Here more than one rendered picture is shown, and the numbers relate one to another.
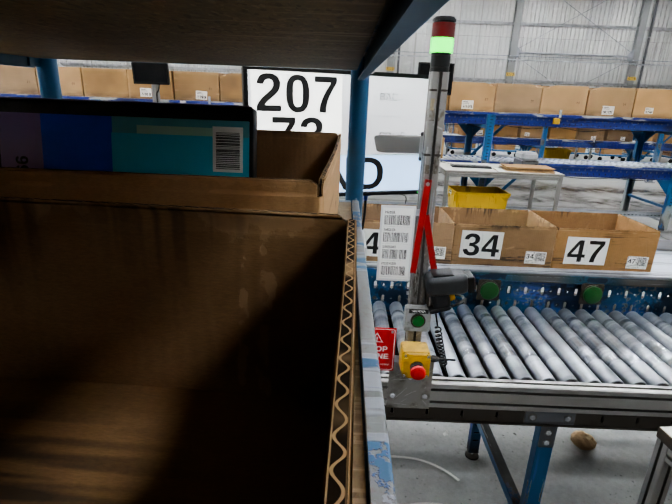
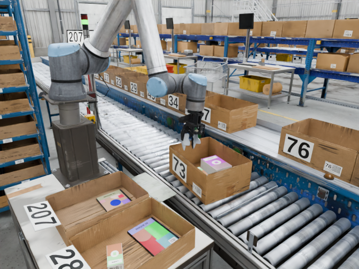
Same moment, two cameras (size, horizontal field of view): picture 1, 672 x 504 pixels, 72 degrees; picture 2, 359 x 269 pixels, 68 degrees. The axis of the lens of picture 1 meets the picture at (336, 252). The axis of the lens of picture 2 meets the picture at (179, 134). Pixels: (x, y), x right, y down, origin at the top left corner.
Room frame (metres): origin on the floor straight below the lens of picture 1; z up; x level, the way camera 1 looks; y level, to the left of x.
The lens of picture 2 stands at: (0.42, -2.41, 1.56)
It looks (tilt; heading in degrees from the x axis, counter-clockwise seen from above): 22 degrees down; 54
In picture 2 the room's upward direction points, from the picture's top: straight up
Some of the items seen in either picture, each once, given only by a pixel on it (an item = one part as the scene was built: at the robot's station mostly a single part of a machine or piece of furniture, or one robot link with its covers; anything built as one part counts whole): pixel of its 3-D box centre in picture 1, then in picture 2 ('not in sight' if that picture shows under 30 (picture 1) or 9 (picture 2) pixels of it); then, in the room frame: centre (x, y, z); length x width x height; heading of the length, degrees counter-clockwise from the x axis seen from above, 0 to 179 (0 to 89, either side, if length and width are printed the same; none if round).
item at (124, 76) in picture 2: not in sight; (132, 81); (1.86, 0.53, 0.96); 0.39 x 0.29 x 0.17; 89
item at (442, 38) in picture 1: (442, 38); (84, 20); (1.13, -0.22, 1.62); 0.05 x 0.05 x 0.06
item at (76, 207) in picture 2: not in sight; (98, 204); (0.72, -1.36, 0.80); 0.38 x 0.28 x 0.10; 4
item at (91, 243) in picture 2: not in sight; (134, 243); (0.75, -1.68, 0.80); 0.38 x 0.28 x 0.10; 8
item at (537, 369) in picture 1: (518, 342); (147, 137); (1.39, -0.63, 0.72); 0.52 x 0.05 x 0.05; 0
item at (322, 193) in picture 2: not in sight; (321, 194); (1.63, -1.93, 0.81); 0.05 x 0.02 x 0.07; 90
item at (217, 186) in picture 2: not in sight; (207, 166); (1.33, -1.43, 0.83); 0.39 x 0.29 x 0.17; 83
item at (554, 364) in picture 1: (537, 343); (151, 140); (1.39, -0.69, 0.72); 0.52 x 0.05 x 0.05; 0
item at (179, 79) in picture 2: not in sight; (174, 83); (1.17, -1.34, 1.31); 0.12 x 0.12 x 0.09; 27
